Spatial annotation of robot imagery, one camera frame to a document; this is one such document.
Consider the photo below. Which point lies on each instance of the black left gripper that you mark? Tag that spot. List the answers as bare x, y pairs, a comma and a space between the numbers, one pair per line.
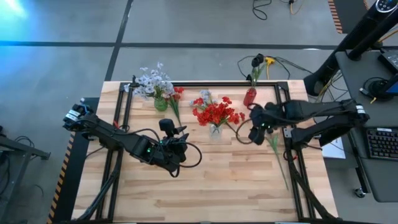
168, 152

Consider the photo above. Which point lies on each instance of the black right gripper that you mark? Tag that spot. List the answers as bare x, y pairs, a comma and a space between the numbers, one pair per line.
264, 119

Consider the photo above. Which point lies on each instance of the red glass bottle vase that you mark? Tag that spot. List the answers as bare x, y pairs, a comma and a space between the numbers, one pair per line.
249, 97

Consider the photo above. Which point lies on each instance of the black tulip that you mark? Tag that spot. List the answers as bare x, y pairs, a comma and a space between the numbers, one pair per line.
255, 63
260, 58

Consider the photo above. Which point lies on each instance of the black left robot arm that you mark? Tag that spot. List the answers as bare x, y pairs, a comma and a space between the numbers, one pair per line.
109, 137

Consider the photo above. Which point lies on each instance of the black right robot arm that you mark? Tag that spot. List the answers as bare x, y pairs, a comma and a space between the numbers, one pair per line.
311, 109

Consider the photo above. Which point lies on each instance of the green glass vase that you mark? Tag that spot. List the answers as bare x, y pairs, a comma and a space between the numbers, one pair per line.
160, 105

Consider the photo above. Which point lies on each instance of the clear glass vase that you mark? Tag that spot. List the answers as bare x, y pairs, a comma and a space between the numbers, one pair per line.
215, 132

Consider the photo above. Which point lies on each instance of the green leafy stem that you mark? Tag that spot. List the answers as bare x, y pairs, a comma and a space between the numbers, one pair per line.
273, 141

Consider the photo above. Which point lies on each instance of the yellow power splitter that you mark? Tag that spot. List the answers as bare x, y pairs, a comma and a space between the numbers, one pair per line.
270, 60

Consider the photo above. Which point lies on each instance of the white paper sheet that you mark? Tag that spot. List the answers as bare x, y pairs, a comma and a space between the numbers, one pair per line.
335, 152

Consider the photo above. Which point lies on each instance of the black tower fan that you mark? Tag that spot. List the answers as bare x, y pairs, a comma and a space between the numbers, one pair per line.
342, 53

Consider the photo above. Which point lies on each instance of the black monitor base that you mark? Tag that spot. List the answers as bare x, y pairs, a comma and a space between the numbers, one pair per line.
380, 90

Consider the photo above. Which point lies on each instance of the black caster wheel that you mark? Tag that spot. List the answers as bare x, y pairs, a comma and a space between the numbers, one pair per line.
360, 193

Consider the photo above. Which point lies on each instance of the backlit computer keyboard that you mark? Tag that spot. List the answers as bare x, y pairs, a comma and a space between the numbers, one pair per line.
384, 144

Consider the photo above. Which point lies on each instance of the hazard-edged black floor mat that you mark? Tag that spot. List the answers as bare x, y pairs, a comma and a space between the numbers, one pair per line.
66, 186
351, 15

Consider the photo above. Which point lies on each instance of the grey side desk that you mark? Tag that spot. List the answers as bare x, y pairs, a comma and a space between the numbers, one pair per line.
382, 180

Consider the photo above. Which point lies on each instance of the black upright pole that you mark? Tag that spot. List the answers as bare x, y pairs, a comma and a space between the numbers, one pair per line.
373, 37

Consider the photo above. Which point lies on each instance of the laptop computer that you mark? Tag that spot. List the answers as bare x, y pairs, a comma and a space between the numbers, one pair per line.
391, 60

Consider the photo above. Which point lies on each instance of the grey metal stand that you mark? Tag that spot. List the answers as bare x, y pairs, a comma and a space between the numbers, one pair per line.
25, 149

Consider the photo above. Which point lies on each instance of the black metal table frame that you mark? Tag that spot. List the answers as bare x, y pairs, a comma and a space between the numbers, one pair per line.
217, 84

